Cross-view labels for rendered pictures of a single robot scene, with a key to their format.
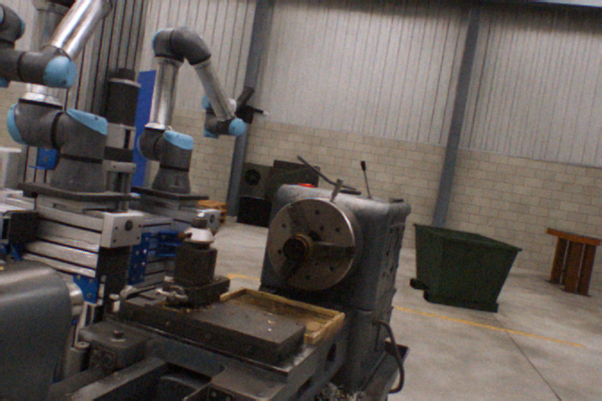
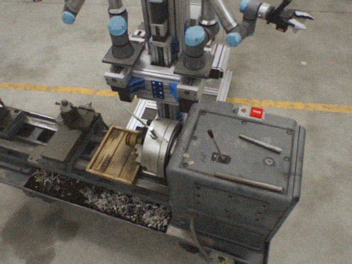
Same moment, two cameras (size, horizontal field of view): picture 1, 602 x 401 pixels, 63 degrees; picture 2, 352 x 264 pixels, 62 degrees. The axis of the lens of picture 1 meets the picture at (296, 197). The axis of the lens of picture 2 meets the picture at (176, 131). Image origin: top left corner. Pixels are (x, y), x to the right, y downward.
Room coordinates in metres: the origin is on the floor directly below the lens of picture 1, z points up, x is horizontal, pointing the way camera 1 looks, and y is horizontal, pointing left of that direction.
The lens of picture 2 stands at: (1.81, -0.98, 2.39)
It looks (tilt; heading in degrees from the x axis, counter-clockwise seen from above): 53 degrees down; 91
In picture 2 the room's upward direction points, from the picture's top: 4 degrees counter-clockwise
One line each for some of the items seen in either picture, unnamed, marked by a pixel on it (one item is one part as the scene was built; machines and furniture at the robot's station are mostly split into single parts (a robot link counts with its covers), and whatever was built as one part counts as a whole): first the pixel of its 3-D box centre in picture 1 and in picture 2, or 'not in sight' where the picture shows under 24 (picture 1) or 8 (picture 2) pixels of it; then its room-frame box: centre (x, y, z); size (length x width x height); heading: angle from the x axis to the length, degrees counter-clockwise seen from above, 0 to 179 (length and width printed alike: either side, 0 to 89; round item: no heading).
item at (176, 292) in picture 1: (195, 290); (77, 121); (1.18, 0.20, 0.99); 0.20 x 0.10 x 0.05; 159
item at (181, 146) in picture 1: (176, 149); (195, 40); (1.94, 0.50, 1.33); 0.13 x 0.12 x 0.14; 50
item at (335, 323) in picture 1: (272, 314); (121, 153); (1.45, 0.01, 0.89); 0.36 x 0.30 x 0.04; 69
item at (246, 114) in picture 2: not in sight; (250, 116); (2.19, -0.03, 1.23); 0.13 x 0.08 x 0.05; 159
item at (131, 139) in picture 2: (298, 247); (135, 140); (1.57, -0.03, 1.08); 0.09 x 0.09 x 0.09; 71
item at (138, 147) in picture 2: (332, 250); (142, 156); (1.61, -0.14, 1.08); 0.12 x 0.11 x 0.05; 69
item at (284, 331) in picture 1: (208, 319); (70, 132); (1.13, 0.16, 0.95); 0.43 x 0.17 x 0.05; 69
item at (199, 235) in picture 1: (197, 234); (65, 105); (1.15, 0.21, 1.13); 0.08 x 0.08 x 0.03
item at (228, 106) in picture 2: not in sight; (223, 108); (2.05, 0.02, 1.24); 0.09 x 0.08 x 0.03; 159
